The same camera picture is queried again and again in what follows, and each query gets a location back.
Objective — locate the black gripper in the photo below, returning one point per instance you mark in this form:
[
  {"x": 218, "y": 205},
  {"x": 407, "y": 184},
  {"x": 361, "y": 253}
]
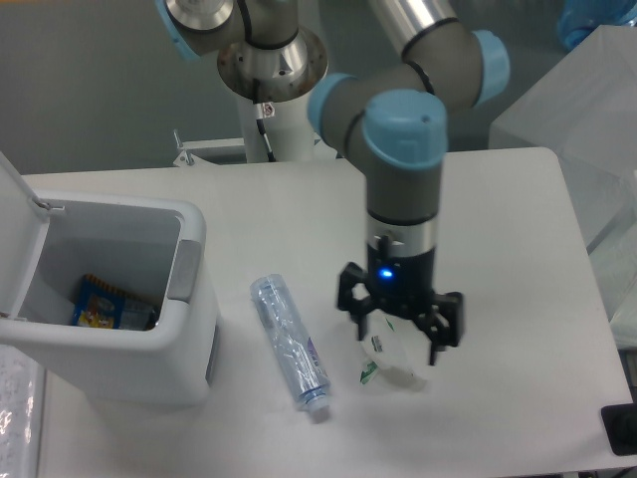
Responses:
[{"x": 402, "y": 287}]

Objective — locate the white push-lid trash can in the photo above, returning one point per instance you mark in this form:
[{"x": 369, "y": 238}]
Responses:
[{"x": 153, "y": 248}]

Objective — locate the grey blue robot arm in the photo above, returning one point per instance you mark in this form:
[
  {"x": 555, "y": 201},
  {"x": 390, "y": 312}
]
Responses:
[{"x": 391, "y": 127}]

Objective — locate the crumpled clear plastic wrapper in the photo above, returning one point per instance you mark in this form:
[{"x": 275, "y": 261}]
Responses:
[{"x": 385, "y": 363}]

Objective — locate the crushed clear plastic bottle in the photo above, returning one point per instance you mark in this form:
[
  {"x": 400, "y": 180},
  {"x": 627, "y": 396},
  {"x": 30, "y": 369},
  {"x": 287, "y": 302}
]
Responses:
[{"x": 292, "y": 345}]

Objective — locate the black device at edge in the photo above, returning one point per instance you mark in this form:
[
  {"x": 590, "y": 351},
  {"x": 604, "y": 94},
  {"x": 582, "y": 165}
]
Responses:
[{"x": 619, "y": 421}]

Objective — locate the translucent white storage box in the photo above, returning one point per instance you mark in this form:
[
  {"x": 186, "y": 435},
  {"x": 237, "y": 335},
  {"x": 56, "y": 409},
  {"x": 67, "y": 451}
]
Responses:
[{"x": 584, "y": 110}]

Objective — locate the blue orange snack packet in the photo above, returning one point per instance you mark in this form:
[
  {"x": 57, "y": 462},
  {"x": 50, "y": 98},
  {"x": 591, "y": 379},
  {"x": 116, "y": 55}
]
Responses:
[{"x": 103, "y": 306}]

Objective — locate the clear bubble wrap sheet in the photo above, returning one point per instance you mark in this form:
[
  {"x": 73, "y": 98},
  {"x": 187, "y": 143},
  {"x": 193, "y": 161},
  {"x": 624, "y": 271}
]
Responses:
[{"x": 22, "y": 400}]

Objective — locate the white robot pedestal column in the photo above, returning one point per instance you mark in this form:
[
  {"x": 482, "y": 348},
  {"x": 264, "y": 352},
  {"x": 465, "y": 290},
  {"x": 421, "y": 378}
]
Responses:
[{"x": 276, "y": 127}]

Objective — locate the white metal mounting bracket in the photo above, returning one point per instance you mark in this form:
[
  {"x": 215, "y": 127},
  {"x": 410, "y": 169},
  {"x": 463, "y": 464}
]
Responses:
[{"x": 216, "y": 151}]

